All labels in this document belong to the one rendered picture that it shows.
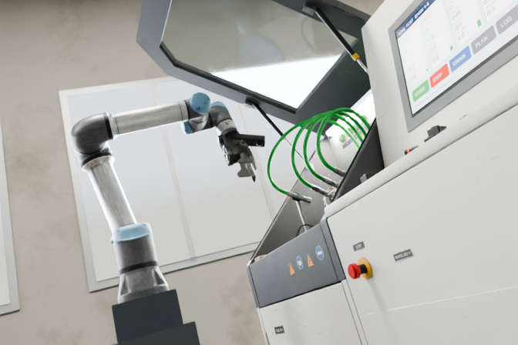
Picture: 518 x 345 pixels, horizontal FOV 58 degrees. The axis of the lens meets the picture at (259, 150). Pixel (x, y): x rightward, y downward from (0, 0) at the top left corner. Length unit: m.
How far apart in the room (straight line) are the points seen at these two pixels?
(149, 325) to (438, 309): 0.77
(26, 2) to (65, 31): 0.39
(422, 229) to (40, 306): 2.67
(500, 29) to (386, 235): 0.50
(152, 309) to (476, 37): 1.08
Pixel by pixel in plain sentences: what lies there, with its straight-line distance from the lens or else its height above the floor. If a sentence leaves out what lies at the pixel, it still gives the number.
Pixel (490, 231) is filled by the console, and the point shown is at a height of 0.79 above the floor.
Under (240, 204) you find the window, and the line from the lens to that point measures 3.36.
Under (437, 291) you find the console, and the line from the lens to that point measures 0.99.
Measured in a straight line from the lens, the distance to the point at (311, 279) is 1.41.
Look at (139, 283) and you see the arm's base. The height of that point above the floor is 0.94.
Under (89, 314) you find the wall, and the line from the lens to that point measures 3.24.
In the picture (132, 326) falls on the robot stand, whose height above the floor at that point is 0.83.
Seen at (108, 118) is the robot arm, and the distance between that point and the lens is 1.62.
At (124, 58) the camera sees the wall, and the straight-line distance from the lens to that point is 3.83.
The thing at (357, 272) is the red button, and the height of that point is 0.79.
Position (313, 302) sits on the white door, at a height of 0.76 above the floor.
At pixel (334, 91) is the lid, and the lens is 1.96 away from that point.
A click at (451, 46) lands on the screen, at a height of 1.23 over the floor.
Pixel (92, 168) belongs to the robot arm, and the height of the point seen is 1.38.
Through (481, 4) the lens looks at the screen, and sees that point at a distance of 1.21.
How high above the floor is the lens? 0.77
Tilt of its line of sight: 19 degrees up
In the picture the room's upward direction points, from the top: 17 degrees counter-clockwise
